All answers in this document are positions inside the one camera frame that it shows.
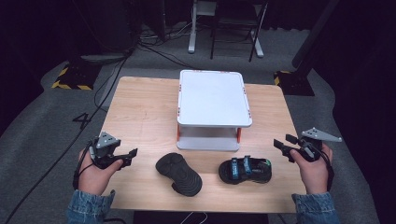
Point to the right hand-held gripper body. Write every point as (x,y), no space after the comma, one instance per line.
(313,143)

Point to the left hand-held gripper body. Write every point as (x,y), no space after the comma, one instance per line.
(105,146)

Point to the person's right hand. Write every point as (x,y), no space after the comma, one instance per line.
(313,174)

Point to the person's left hand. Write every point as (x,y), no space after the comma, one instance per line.
(93,177)

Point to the black sandal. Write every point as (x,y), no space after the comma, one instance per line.
(179,174)
(246,170)

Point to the black yellow-striped stand base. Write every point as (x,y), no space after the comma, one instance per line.
(294,83)
(73,77)

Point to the white two-tier shoe rack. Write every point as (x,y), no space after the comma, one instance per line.
(214,102)

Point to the grey floor plate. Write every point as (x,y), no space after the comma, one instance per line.
(104,58)

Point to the white desk leg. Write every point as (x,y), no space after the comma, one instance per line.
(193,29)
(258,42)

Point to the black slanted stand pole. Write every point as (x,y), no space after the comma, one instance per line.
(314,34)

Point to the black folding chair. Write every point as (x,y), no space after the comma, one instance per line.
(239,26)

